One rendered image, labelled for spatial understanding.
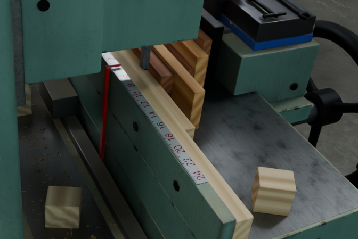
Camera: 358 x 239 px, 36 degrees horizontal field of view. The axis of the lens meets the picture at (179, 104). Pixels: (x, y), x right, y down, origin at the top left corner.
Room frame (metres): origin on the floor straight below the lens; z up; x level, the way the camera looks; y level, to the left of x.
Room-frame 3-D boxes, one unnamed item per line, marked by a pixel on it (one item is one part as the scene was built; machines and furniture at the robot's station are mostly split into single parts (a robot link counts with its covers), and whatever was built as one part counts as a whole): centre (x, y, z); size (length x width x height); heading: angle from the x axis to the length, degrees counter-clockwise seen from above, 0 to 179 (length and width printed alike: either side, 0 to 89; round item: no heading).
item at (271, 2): (0.72, -0.09, 0.99); 0.13 x 0.11 x 0.06; 33
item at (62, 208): (0.45, 0.12, 0.82); 0.04 x 0.03 x 0.04; 99
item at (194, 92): (0.63, 0.05, 0.93); 0.25 x 0.01 x 0.06; 33
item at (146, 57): (0.57, 0.05, 0.97); 0.01 x 0.01 x 0.05; 33
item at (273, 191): (0.42, -0.11, 0.92); 0.04 x 0.03 x 0.04; 92
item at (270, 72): (0.71, -0.09, 0.92); 0.15 x 0.13 x 0.09; 33
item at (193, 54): (0.67, 0.03, 0.93); 0.18 x 0.02 x 0.07; 33
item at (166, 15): (0.57, 0.07, 1.03); 0.14 x 0.07 x 0.09; 123
